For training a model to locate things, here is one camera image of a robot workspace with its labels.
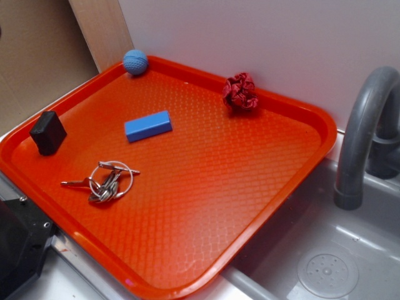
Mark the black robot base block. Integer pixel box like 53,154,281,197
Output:
1,196,56,299

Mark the black box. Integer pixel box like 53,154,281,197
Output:
29,111,67,156

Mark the blue rectangular block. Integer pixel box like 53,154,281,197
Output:
124,111,173,143

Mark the orange plastic tray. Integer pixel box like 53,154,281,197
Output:
1,57,337,299

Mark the crumpled red paper ball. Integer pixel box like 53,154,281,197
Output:
222,72,258,111

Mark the blue dimpled ball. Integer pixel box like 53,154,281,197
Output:
122,49,149,76

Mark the grey plastic sink basin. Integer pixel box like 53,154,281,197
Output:
223,159,399,299

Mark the light wooden board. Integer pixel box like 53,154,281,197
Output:
69,0,134,73

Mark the grey plastic faucet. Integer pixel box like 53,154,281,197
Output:
334,66,399,210

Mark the brown cardboard panel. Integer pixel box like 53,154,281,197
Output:
1,1,98,134

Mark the silver key bunch on ring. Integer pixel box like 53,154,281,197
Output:
61,161,141,204

